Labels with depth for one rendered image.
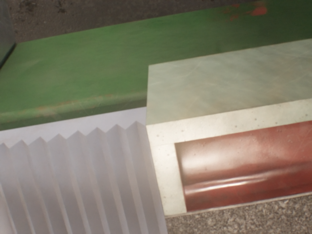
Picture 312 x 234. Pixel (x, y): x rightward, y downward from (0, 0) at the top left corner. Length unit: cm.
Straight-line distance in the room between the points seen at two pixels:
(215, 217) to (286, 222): 5
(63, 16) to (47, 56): 59
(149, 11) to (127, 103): 73
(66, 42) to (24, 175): 29
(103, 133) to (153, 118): 3
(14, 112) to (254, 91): 20
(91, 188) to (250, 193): 10
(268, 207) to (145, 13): 84
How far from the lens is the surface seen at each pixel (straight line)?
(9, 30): 69
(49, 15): 124
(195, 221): 42
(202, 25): 64
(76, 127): 41
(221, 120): 39
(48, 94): 54
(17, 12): 125
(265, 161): 43
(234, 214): 42
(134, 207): 42
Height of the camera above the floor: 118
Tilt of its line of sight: 67 degrees down
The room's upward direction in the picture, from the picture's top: 179 degrees counter-clockwise
